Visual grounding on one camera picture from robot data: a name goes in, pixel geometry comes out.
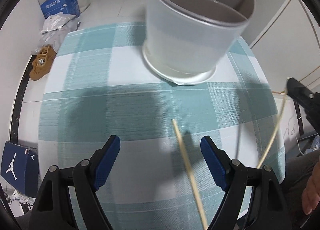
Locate blue cardboard box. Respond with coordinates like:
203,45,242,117
40,0,81,19

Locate person's right hand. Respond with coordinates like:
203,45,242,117
301,170,320,215

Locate white cable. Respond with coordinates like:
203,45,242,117
285,117,307,156

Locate teal checkered tablecloth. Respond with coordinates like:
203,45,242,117
37,21,287,230

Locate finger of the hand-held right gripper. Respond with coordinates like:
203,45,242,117
286,77,320,135

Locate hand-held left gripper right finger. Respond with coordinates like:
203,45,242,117
200,135,293,230

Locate single wooden chopstick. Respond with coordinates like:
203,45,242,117
172,119,208,230
257,89,289,169

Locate brown suede shoe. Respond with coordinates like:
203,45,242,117
30,53,54,81
37,46,57,60

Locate clear plastic bag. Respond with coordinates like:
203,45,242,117
37,23,78,52

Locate white plastic bag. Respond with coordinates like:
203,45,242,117
41,14,77,34

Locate white power strip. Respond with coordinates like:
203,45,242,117
7,190,29,203

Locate blue shoe box white figure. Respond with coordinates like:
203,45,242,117
0,140,39,198

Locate white utensil holder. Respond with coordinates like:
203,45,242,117
142,0,256,86

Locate person's grey trousers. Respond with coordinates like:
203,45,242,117
285,150,320,195

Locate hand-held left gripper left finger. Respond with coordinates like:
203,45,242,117
30,135,121,230

